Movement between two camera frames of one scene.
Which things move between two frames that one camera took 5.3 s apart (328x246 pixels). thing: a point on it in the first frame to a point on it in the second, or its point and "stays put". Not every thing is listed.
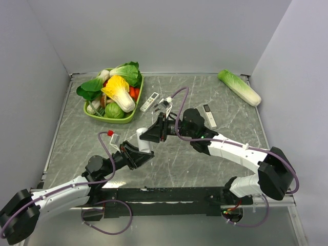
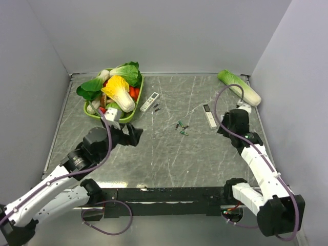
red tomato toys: [134, 92] stays put
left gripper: [137, 158] to [133, 137]
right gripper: [157, 131] to [226, 119]
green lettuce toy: [130, 71] stays put
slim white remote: [210, 117] stays put
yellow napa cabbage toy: [117, 88] stays put
